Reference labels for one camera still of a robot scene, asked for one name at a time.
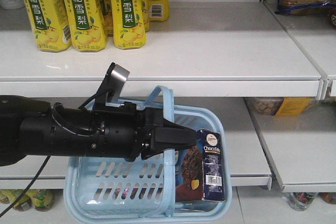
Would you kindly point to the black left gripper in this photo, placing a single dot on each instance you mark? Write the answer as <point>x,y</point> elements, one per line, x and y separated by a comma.
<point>126,132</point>

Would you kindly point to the light blue plastic basket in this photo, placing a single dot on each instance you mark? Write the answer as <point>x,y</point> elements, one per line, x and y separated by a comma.
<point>112,190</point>

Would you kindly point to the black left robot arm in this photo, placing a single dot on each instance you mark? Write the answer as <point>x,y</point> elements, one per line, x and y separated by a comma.
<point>32,127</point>

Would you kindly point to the yellow biscuit pack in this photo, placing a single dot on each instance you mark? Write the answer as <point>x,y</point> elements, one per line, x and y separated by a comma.
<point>279,106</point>

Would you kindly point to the white supermarket shelf unit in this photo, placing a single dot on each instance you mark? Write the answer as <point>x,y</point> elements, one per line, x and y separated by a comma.
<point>213,54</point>

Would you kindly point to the yellow pear drink bottle right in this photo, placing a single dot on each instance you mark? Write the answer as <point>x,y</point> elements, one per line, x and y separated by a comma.
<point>128,24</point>

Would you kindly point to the yellow pear drink bottle middle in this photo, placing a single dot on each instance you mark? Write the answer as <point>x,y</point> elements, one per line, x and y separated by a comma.
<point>86,25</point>

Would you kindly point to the yellow pear drink bottle left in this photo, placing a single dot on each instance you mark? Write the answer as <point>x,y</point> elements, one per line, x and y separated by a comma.
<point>49,24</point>

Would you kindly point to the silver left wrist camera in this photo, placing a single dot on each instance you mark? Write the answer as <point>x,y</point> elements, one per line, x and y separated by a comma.
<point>116,77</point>

